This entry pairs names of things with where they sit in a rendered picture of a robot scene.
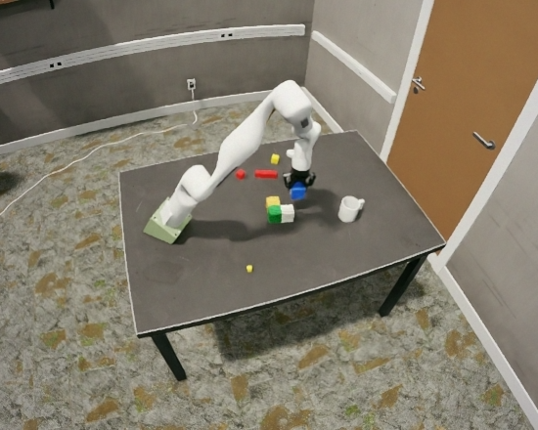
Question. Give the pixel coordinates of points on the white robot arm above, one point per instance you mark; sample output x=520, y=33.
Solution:
x=292, y=104

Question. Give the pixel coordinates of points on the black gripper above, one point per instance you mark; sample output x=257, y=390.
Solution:
x=294, y=178

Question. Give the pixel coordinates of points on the white mug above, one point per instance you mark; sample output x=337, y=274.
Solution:
x=349, y=215

